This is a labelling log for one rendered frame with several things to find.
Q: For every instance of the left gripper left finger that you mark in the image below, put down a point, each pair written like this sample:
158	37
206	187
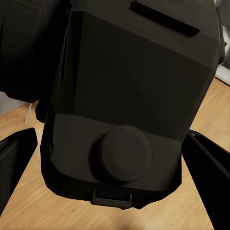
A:
15	153

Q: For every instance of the digital camera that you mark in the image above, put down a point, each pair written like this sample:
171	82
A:
119	83

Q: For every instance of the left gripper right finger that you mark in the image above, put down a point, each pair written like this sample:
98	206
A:
209	166

